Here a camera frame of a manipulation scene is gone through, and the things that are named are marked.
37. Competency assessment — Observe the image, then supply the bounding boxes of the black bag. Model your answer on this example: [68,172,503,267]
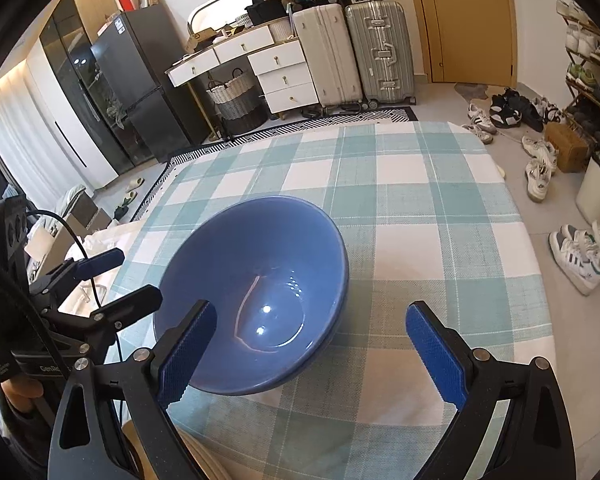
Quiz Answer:
[244,0,287,24]

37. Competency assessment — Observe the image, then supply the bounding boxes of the white drawer unit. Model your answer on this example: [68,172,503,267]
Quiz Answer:
[247,39,316,116]

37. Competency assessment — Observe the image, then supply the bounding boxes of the black cable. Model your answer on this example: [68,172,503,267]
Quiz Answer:
[0,209,126,427]

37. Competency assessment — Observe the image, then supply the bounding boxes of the white curtain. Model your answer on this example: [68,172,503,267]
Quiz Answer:
[0,84,77,222]

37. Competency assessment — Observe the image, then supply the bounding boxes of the silver suitcase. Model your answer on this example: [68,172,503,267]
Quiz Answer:
[344,0,417,109]

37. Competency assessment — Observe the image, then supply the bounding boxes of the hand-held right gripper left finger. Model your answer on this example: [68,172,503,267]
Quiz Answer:
[47,300,219,480]

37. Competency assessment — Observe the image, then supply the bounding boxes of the person's left hand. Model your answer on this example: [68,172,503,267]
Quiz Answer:
[2,377,46,417]

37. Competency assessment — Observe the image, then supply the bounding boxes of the cream suitcase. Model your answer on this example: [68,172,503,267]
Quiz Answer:
[292,2,364,112]

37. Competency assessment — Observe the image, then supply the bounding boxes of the white dressing table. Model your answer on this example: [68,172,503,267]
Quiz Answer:
[165,24,277,142]

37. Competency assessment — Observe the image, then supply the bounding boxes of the pair of white green sneakers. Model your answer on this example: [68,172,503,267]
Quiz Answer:
[548,222,600,297]

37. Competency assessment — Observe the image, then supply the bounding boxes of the pair of beige slippers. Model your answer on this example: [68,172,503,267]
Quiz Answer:
[113,177,145,222]

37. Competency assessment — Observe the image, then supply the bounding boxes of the pile of black sandals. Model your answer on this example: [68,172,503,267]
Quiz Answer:
[488,88,547,132]

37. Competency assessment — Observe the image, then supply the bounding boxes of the dark glass cabinet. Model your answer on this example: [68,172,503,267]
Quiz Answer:
[38,0,137,177]

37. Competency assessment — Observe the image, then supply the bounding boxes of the white wardrobe panel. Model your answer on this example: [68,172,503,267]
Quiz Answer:
[24,44,119,189]

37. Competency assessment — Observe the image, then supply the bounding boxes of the brown cardboard box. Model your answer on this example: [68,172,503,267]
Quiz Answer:
[544,122,589,174]

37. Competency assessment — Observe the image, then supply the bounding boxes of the teal checked tablecloth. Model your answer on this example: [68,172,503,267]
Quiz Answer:
[102,119,554,480]

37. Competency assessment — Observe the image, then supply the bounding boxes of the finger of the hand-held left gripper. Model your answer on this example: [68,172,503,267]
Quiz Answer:
[46,283,164,349]
[29,247,126,302]

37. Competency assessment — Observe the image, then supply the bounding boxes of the cream plate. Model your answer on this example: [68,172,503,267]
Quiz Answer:
[122,419,232,480]

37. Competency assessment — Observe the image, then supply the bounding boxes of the white black striped sneakers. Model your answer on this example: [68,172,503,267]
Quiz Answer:
[465,102,502,146]

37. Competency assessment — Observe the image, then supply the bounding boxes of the grey door mat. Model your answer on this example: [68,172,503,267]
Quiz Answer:
[453,82,489,102]

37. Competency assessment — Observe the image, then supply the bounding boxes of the small cardboard box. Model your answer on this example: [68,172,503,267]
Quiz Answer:
[187,29,217,54]

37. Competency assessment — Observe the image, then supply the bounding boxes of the woven laundry basket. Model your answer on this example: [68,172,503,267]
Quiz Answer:
[205,68,269,134]

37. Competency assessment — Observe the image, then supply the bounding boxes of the metal shoe rack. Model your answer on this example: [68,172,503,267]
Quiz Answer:
[554,0,600,147]

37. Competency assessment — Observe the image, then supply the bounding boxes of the pair of white grey sneakers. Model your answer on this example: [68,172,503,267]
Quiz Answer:
[522,134,559,204]

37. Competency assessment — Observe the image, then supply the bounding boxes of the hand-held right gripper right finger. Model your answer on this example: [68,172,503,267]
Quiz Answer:
[405,301,578,480]

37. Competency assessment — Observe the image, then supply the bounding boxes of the wooden door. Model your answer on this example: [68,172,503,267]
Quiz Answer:
[402,0,519,89]

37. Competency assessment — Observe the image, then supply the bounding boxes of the oval mirror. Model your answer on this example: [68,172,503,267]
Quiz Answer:
[187,0,254,42]

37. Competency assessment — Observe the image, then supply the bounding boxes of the dark grey fridge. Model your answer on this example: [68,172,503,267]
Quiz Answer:
[89,7,211,166]

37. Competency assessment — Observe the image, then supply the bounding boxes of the group of racked sneakers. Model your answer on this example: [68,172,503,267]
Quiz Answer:
[556,0,600,143]

